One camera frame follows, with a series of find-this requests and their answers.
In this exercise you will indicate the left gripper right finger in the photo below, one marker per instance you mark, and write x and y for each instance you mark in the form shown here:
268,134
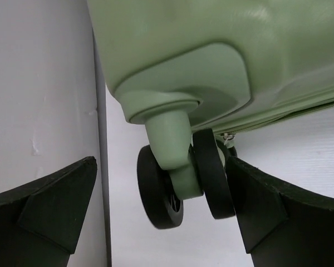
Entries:
281,224

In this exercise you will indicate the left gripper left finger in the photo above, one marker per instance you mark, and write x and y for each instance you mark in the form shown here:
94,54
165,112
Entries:
41,221

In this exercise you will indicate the green suitcase blue lining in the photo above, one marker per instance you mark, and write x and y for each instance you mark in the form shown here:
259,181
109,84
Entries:
195,73

